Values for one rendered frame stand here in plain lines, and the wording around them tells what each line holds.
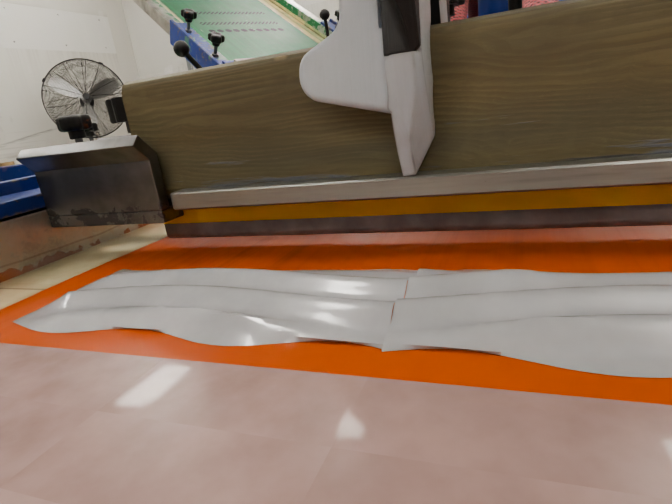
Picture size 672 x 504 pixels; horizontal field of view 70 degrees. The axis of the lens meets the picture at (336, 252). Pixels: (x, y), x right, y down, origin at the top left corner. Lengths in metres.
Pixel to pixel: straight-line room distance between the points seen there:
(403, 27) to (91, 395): 0.17
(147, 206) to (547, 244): 0.22
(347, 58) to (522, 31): 0.07
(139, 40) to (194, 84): 5.52
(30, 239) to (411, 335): 0.27
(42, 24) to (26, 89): 0.62
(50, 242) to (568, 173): 0.31
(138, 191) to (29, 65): 4.68
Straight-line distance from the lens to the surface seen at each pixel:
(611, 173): 0.23
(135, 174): 0.31
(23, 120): 4.82
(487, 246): 0.25
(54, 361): 0.21
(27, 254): 0.36
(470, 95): 0.23
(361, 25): 0.23
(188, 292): 0.22
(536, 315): 0.17
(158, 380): 0.17
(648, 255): 0.24
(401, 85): 0.21
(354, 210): 0.27
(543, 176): 0.22
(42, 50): 5.10
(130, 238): 0.39
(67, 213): 0.36
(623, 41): 0.24
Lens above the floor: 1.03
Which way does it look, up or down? 17 degrees down
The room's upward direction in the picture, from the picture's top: 8 degrees counter-clockwise
